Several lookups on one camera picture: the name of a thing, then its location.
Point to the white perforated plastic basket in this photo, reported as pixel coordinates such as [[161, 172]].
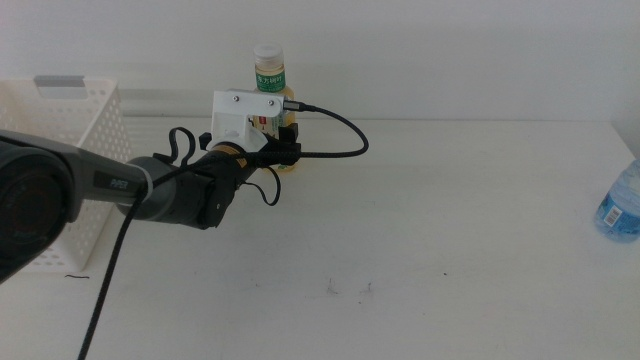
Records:
[[107, 120]]

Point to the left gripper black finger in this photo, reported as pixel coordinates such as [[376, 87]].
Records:
[[289, 135], [290, 149]]

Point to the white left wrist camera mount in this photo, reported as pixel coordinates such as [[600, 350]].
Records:
[[230, 115]]

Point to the clear water bottle blue label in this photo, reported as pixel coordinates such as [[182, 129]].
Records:
[[620, 205]]

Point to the yellow tea bottle green label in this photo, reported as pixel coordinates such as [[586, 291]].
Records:
[[270, 75]]

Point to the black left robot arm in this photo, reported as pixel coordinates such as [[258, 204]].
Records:
[[40, 200]]

